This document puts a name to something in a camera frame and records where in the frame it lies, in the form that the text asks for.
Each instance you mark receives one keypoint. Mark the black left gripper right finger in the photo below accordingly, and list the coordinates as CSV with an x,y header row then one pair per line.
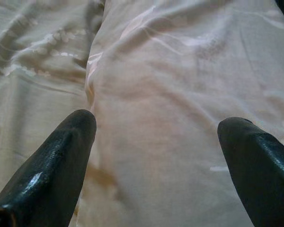
x,y
262,175

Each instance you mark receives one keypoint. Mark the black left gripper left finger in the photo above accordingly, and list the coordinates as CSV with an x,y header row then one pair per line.
x,y
42,175

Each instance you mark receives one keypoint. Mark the large grey floral pillow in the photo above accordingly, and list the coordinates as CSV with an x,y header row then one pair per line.
x,y
170,82

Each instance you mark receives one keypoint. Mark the bed with grey floral sheet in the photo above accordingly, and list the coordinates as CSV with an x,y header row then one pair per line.
x,y
33,71

